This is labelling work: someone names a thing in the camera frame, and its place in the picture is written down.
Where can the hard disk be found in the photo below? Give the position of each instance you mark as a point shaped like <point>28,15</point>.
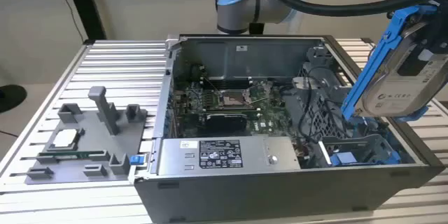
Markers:
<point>395,95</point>

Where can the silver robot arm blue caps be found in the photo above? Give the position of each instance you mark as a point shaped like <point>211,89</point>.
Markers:
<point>238,11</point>

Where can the grey metal disk bay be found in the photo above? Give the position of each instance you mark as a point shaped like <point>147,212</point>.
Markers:
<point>315,119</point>

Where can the thin metal locking lever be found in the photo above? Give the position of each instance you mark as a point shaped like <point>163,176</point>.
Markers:
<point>260,100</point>

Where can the green motherboard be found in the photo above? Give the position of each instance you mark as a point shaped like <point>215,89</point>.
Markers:
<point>270,113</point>

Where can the CPU socket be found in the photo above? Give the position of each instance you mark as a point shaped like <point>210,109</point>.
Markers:
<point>232,98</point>

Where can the black graphics card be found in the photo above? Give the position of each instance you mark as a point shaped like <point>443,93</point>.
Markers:
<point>224,123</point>

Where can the open dark grey PC case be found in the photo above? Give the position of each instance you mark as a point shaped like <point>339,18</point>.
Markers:
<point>244,197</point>

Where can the silver power supply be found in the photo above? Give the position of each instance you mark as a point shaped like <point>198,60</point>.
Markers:
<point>175,155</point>

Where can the blue case latch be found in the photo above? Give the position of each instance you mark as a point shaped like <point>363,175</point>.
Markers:
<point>136,160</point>

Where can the grey plastic parts rack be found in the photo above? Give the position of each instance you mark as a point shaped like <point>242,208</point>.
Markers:
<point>102,150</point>

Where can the silver CPU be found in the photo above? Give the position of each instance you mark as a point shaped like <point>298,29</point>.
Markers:
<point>66,138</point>

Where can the green RAM stick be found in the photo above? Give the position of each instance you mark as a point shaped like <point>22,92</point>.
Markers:
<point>70,155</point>

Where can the black round stand base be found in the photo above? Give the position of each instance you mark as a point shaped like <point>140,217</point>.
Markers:
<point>11,98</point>

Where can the blue plastic bay bracket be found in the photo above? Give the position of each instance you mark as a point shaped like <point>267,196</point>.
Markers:
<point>343,159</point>

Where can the black upright post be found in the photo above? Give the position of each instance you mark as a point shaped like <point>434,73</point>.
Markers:
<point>84,6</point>

